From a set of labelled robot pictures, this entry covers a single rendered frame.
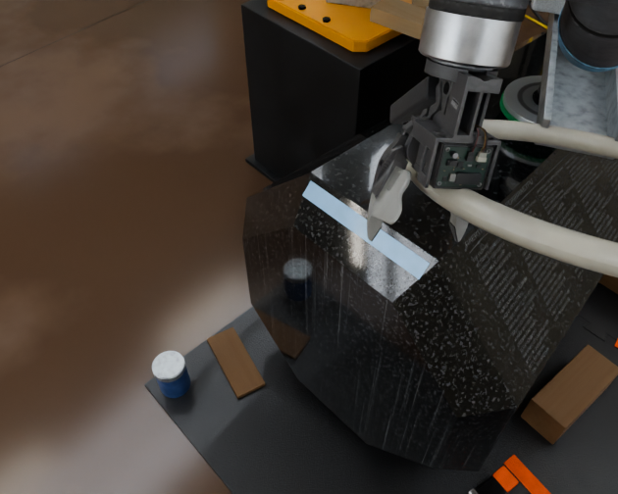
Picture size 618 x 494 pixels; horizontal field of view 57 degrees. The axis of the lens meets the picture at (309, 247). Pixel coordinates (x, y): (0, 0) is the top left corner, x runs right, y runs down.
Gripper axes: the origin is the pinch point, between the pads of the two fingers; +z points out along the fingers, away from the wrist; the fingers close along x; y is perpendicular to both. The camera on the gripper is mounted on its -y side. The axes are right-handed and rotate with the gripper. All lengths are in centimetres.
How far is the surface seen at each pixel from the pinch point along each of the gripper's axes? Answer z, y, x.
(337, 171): 14, -58, 8
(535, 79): -6, -71, 59
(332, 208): 20, -51, 6
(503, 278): 27, -33, 39
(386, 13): -13, -131, 40
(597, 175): 12, -56, 73
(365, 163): 13, -59, 15
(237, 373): 97, -88, -5
